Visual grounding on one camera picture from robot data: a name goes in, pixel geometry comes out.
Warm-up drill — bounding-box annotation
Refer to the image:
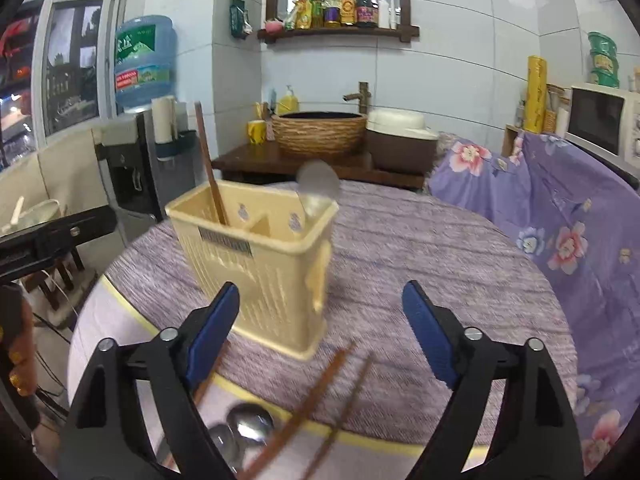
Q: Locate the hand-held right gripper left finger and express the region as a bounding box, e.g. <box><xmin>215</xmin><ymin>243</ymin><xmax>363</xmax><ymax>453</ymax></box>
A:
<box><xmin>59</xmin><ymin>281</ymin><xmax>242</xmax><ymax>480</ymax></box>

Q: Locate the dark wooden stool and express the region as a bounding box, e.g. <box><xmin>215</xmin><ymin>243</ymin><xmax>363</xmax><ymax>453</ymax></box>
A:
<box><xmin>25</xmin><ymin>250</ymin><xmax>86</xmax><ymax>311</ymax></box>

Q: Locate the dark wooden mirror shelf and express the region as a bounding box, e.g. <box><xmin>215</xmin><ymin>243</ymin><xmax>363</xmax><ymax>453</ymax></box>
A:
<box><xmin>257</xmin><ymin>0</ymin><xmax>421</xmax><ymax>43</ymax></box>

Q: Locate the purple floral cloth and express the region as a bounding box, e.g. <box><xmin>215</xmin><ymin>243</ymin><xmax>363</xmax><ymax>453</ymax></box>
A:
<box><xmin>425</xmin><ymin>130</ymin><xmax>640</xmax><ymax>476</ymax></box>

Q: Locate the blue cup holder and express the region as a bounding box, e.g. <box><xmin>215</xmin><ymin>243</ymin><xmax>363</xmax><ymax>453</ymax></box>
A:
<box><xmin>155</xmin><ymin>130</ymin><xmax>198</xmax><ymax>161</ymax></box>

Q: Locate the red hanging decoration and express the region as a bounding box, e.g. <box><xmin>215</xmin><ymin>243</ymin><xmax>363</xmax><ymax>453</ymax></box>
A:
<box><xmin>1</xmin><ymin>17</ymin><xmax>38</xmax><ymax>57</ymax></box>

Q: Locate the yellow cup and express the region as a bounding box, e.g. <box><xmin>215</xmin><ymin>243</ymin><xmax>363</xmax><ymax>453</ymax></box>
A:
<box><xmin>246</xmin><ymin>120</ymin><xmax>273</xmax><ymax>146</ymax></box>

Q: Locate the small wooden box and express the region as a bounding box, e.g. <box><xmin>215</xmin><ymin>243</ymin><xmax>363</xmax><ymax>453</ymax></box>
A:
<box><xmin>502</xmin><ymin>125</ymin><xmax>526</xmax><ymax>158</ymax></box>

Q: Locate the white cooking pot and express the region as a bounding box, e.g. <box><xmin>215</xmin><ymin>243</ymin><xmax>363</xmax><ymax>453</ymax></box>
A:
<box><xmin>0</xmin><ymin>199</ymin><xmax>63</xmax><ymax>238</ymax></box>

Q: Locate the stack of white paper cups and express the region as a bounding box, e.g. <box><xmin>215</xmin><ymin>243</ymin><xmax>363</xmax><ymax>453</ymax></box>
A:
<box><xmin>151</xmin><ymin>96</ymin><xmax>176</xmax><ymax>145</ymax></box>

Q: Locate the grey framed window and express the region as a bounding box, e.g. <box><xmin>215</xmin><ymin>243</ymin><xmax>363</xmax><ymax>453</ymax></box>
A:
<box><xmin>30</xmin><ymin>0</ymin><xmax>131</xmax><ymax>151</ymax></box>

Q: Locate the green hanging packet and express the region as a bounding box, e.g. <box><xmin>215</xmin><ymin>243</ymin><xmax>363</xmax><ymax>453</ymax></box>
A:
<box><xmin>229</xmin><ymin>0</ymin><xmax>251</xmax><ymax>40</ymax></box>

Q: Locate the brown bamboo faucet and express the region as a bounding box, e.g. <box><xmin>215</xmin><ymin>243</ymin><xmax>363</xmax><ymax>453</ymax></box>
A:
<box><xmin>342</xmin><ymin>81</ymin><xmax>371</xmax><ymax>116</ymax></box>

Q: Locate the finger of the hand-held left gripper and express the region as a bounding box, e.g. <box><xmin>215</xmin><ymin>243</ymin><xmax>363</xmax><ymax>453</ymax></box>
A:
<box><xmin>0</xmin><ymin>205</ymin><xmax>117</xmax><ymax>281</ymax></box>

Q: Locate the dark wooden counter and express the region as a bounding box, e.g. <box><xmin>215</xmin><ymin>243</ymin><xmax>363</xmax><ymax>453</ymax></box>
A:
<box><xmin>211</xmin><ymin>140</ymin><xmax>426</xmax><ymax>191</ymax></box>

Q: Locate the blue water jug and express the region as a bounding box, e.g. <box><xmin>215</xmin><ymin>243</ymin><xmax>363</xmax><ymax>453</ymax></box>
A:
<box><xmin>114</xmin><ymin>15</ymin><xmax>178</xmax><ymax>113</ymax></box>

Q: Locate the cream plastic utensil holder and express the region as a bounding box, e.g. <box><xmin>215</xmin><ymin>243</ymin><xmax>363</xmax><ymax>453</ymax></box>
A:
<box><xmin>165</xmin><ymin>180</ymin><xmax>341</xmax><ymax>361</ymax></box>

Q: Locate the person's left hand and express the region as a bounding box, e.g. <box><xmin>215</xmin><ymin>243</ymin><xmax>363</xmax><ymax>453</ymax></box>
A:
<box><xmin>6</xmin><ymin>310</ymin><xmax>37</xmax><ymax>396</ymax></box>

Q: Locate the yellow soap pump bottle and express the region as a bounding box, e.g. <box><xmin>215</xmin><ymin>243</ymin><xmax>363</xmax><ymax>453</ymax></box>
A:
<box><xmin>276</xmin><ymin>85</ymin><xmax>300</xmax><ymax>116</ymax></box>

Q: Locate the grey water dispenser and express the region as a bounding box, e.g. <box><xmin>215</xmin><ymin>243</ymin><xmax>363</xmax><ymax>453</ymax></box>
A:
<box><xmin>95</xmin><ymin>110</ymin><xmax>198</xmax><ymax>241</ymax></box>

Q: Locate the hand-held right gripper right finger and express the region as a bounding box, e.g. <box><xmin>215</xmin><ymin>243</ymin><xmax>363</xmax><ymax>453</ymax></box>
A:
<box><xmin>401</xmin><ymin>280</ymin><xmax>586</xmax><ymax>480</ymax></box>

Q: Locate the yellow wrap roll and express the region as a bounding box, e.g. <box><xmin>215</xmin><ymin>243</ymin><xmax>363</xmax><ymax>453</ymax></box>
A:
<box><xmin>522</xmin><ymin>56</ymin><xmax>548</xmax><ymax>135</ymax></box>

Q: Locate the woven basket sink basin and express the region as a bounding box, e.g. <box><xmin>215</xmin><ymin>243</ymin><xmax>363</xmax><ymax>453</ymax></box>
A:
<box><xmin>271</xmin><ymin>111</ymin><xmax>368</xmax><ymax>157</ymax></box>

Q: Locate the dark soy sauce bottle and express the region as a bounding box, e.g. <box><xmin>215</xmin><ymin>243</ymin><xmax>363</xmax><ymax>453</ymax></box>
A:
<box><xmin>356</xmin><ymin>0</ymin><xmax>379</xmax><ymax>28</ymax></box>

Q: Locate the white and brown rice cooker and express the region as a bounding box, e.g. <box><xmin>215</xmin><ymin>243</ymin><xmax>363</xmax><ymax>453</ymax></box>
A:
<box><xmin>365</xmin><ymin>108</ymin><xmax>441</xmax><ymax>171</ymax></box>

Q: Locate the white microwave oven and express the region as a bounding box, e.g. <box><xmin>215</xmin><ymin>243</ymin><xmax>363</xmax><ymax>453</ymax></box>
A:
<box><xmin>564</xmin><ymin>84</ymin><xmax>640</xmax><ymax>168</ymax></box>

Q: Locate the metal spoon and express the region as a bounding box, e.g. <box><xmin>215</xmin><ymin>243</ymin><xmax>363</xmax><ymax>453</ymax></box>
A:
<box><xmin>295</xmin><ymin>160</ymin><xmax>342</xmax><ymax>221</ymax></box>
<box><xmin>227</xmin><ymin>402</ymin><xmax>275</xmax><ymax>448</ymax></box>

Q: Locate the brown wooden chopstick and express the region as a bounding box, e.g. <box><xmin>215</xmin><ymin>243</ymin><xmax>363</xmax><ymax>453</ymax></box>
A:
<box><xmin>237</xmin><ymin>342</ymin><xmax>357</xmax><ymax>480</ymax></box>
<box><xmin>300</xmin><ymin>352</ymin><xmax>375</xmax><ymax>480</ymax></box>
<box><xmin>194</xmin><ymin>101</ymin><xmax>230</xmax><ymax>226</ymax></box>

